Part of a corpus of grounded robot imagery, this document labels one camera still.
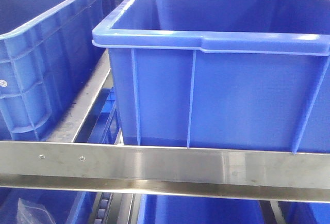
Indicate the blue crate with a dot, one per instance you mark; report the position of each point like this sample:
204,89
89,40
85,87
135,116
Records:
231,74
47,56

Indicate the near blue crate lower shelf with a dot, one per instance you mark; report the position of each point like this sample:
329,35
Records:
63,206

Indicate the blue crate shelf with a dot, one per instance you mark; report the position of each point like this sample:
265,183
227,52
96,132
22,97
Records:
63,206
105,118

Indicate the upper left blue crate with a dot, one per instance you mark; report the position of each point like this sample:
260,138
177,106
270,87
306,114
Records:
47,56

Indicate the clear plastic bag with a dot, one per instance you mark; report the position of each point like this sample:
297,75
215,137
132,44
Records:
29,212

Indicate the stainless steel shelf rack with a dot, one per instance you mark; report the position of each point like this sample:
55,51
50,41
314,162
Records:
61,163

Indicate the far blue crate lower shelf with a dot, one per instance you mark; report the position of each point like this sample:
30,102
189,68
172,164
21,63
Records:
105,118

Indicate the upper middle blue crate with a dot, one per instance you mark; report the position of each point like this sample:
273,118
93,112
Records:
231,74

